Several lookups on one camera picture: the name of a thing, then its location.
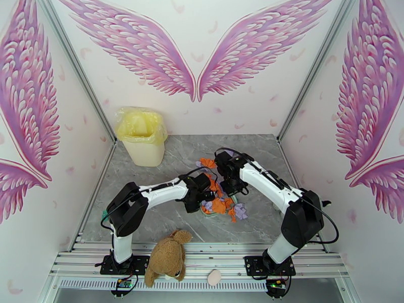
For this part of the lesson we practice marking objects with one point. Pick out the brown plush bunny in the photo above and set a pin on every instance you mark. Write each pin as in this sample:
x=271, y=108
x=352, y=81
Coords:
x=165, y=258

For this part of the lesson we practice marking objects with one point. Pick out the yellow plastic bin liner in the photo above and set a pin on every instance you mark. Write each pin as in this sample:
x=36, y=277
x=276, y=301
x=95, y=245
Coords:
x=126, y=128

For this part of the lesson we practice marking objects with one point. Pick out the aluminium rail frame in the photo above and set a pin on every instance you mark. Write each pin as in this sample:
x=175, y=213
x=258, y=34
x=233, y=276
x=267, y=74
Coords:
x=214, y=258

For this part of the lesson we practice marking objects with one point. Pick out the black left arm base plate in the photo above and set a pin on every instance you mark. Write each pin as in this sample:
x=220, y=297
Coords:
x=140, y=264

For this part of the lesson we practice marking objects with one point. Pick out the pink round sponge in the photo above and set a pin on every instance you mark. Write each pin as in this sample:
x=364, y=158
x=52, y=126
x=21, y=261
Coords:
x=214, y=277

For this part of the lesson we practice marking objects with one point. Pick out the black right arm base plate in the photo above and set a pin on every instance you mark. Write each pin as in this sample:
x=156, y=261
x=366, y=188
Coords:
x=252, y=265

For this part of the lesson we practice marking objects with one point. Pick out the aluminium corner post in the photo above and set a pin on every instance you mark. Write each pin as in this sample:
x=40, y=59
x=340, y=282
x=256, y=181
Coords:
x=76, y=67
x=317, y=67

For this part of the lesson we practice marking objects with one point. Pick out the cream plastic trash bin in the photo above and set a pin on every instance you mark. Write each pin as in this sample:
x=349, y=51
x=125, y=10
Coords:
x=145, y=153

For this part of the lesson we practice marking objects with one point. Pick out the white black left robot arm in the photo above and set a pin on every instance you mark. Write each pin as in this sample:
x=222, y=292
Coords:
x=161, y=193

